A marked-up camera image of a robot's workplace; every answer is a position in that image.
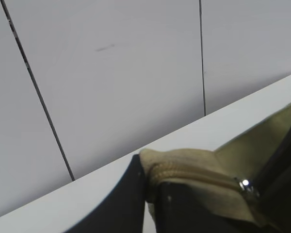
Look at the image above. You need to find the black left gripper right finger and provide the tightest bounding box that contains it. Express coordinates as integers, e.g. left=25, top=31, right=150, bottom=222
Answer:
left=156, top=129, right=291, bottom=233

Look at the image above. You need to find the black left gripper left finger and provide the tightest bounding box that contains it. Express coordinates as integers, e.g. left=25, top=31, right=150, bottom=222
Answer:
left=67, top=154, right=146, bottom=233

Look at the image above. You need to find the yellow canvas tote bag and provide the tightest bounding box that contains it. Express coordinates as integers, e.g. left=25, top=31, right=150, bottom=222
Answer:
left=140, top=103, right=291, bottom=230

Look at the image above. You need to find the silver zipper pull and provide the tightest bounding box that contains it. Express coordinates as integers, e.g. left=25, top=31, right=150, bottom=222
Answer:
left=234, top=177, right=260, bottom=200

